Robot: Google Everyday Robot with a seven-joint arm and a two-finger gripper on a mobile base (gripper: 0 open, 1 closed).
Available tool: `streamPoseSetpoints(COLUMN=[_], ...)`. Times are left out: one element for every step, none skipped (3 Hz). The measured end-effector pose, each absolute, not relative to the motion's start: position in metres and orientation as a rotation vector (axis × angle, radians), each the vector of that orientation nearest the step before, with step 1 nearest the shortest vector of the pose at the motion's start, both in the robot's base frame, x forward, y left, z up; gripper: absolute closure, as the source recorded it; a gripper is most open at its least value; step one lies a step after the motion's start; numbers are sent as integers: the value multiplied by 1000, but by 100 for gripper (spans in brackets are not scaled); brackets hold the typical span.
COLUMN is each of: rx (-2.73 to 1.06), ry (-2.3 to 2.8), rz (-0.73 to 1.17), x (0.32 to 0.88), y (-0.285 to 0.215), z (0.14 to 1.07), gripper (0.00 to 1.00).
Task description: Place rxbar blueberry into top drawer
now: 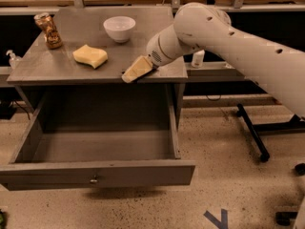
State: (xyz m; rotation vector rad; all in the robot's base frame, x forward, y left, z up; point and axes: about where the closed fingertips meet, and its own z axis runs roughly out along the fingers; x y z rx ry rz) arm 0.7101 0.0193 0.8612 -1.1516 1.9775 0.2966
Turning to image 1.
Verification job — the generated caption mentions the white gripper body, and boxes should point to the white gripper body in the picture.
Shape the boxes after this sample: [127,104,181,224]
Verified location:
[146,25,203,67]

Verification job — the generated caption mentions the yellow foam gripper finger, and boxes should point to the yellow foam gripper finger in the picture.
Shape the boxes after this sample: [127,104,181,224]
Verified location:
[122,55,153,83]

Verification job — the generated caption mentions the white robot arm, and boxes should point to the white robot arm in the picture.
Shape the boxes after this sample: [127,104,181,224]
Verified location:
[149,4,305,229]

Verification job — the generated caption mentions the grey cabinet with top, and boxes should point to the grey cabinet with top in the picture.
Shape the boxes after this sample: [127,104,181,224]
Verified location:
[8,6,187,128]

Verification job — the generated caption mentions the open grey top drawer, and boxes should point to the open grey top drawer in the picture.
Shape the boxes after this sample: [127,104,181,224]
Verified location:
[0,96,194,190]

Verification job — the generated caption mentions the white pump bottle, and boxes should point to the white pump bottle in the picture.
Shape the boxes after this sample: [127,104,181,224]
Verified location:
[191,50,205,68]

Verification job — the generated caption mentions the white bowl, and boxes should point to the white bowl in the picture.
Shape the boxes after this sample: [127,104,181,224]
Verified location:
[103,16,136,43]

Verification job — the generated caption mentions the yellow sponge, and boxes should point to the yellow sponge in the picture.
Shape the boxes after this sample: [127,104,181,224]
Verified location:
[72,45,108,69]

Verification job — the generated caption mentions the crushed orange can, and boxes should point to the crushed orange can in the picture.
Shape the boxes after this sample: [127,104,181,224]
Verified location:
[34,12,63,50]

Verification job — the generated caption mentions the clear pump bottle left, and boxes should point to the clear pump bottle left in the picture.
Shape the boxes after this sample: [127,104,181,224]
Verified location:
[6,50,21,69]

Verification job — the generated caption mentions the blue tape mark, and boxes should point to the blue tape mark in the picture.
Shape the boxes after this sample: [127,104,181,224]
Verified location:
[204,209,229,229]

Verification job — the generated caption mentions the black chair base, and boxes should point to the black chair base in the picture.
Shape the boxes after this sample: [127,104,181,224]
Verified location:
[274,162,305,227]

